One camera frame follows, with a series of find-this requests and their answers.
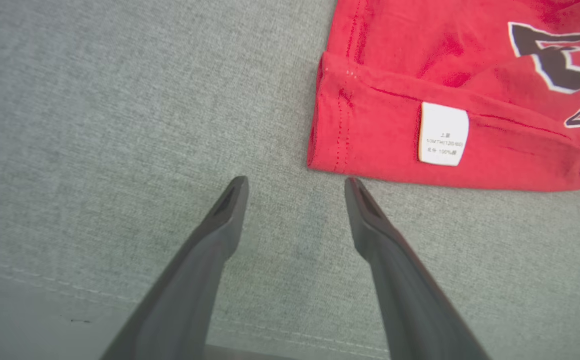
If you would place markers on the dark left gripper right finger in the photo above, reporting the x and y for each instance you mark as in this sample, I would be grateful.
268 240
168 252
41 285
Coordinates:
410 310

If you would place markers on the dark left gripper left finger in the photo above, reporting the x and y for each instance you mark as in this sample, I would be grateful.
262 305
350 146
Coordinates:
184 300

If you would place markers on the grey fabric sofa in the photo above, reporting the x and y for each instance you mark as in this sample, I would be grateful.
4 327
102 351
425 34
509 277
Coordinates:
119 100

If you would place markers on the red shirt with letter print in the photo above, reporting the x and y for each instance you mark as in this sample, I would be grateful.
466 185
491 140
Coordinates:
385 125

